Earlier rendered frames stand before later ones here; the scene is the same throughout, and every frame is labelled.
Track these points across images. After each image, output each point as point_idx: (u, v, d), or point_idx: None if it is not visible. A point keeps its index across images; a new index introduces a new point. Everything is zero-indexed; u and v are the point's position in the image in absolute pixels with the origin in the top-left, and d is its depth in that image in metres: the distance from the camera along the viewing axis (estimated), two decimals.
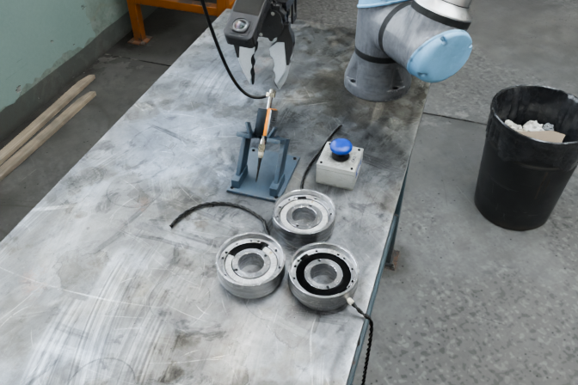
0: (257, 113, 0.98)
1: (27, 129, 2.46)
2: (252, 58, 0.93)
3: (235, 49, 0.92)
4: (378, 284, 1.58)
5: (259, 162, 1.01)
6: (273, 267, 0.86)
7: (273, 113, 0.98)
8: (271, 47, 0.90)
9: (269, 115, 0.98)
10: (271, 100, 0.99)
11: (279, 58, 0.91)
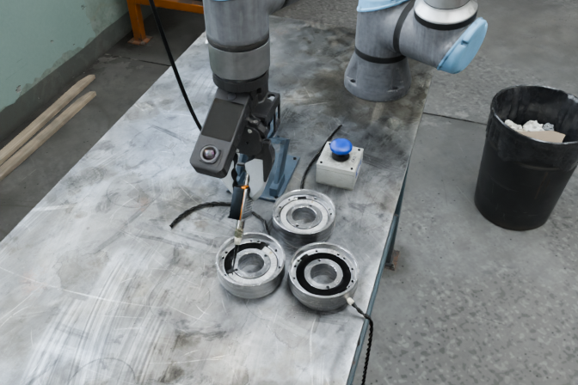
0: (233, 192, 0.81)
1: (27, 129, 2.46)
2: (233, 172, 0.81)
3: None
4: (378, 284, 1.58)
5: (236, 250, 0.84)
6: (273, 267, 0.86)
7: (249, 192, 0.81)
8: (247, 162, 0.78)
9: (243, 195, 0.81)
10: (249, 177, 0.82)
11: (255, 174, 0.79)
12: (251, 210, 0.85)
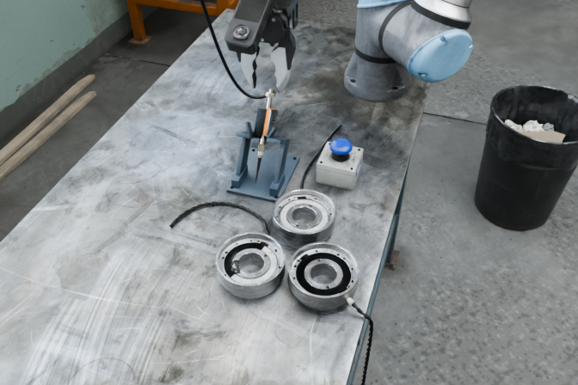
0: (257, 112, 0.98)
1: (27, 129, 2.46)
2: (254, 63, 0.94)
3: (236, 53, 0.93)
4: (378, 284, 1.58)
5: (259, 162, 1.01)
6: (273, 267, 0.86)
7: (273, 113, 0.98)
8: (272, 52, 0.91)
9: (268, 114, 0.98)
10: (271, 100, 0.99)
11: (279, 64, 0.91)
12: None
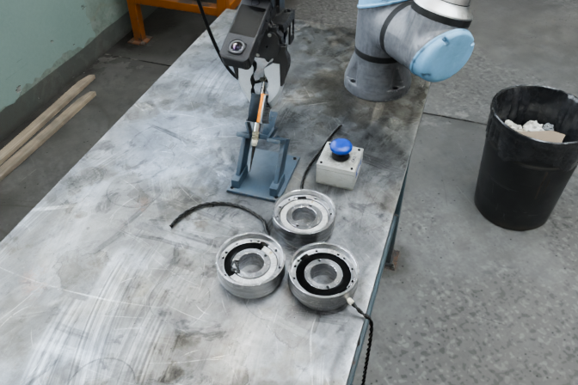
0: (251, 98, 0.93)
1: (27, 129, 2.46)
2: (251, 79, 0.93)
3: (234, 70, 0.92)
4: (378, 284, 1.58)
5: (253, 151, 0.96)
6: (273, 267, 0.86)
7: (267, 99, 0.94)
8: (266, 68, 0.90)
9: (262, 100, 0.93)
10: (265, 86, 0.95)
11: (273, 79, 0.91)
12: (268, 118, 0.97)
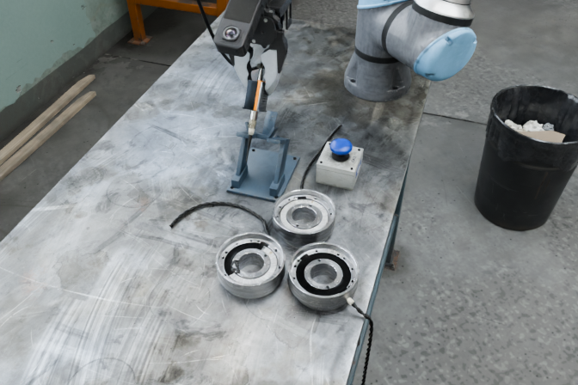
0: (248, 85, 0.90)
1: (27, 129, 2.46)
2: (248, 65, 0.90)
3: (230, 57, 0.89)
4: (378, 284, 1.58)
5: (249, 140, 0.93)
6: (273, 267, 0.86)
7: (264, 86, 0.91)
8: (262, 54, 0.87)
9: (260, 88, 0.90)
10: (262, 72, 0.91)
11: (270, 66, 0.88)
12: (266, 106, 0.94)
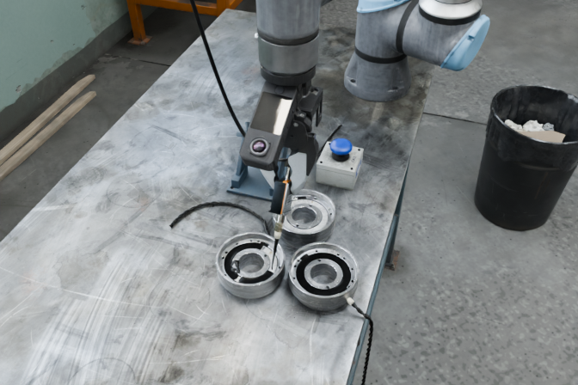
0: (274, 186, 0.82)
1: (27, 129, 2.46)
2: None
3: None
4: (378, 284, 1.58)
5: (275, 244, 0.84)
6: (273, 267, 0.86)
7: (290, 187, 0.82)
8: (291, 156, 0.78)
9: (285, 189, 0.81)
10: (290, 171, 0.83)
11: (298, 168, 0.79)
12: (291, 204, 0.85)
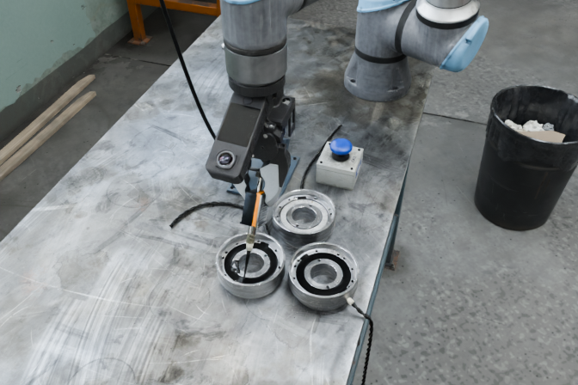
0: (245, 198, 0.80)
1: (27, 129, 2.46)
2: (246, 177, 0.80)
3: None
4: (378, 284, 1.58)
5: (248, 256, 0.83)
6: None
7: (263, 198, 0.80)
8: (262, 168, 0.77)
9: (259, 201, 0.80)
10: (261, 182, 0.81)
11: (271, 180, 0.77)
12: (266, 216, 0.84)
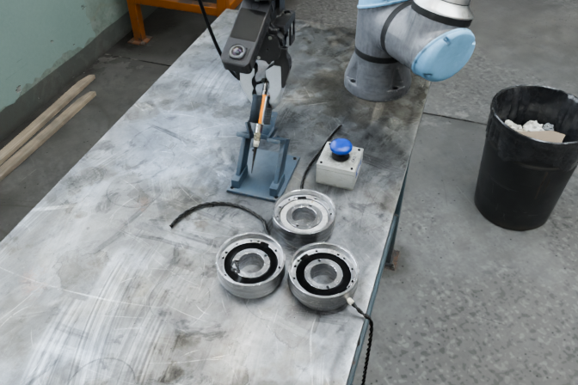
0: (252, 99, 0.94)
1: (27, 129, 2.46)
2: (253, 81, 0.93)
3: (235, 72, 0.92)
4: (378, 284, 1.58)
5: (255, 152, 0.96)
6: None
7: (268, 100, 0.94)
8: (267, 70, 0.90)
9: (264, 101, 0.93)
10: (267, 87, 0.95)
11: (274, 81, 0.91)
12: (270, 119, 0.97)
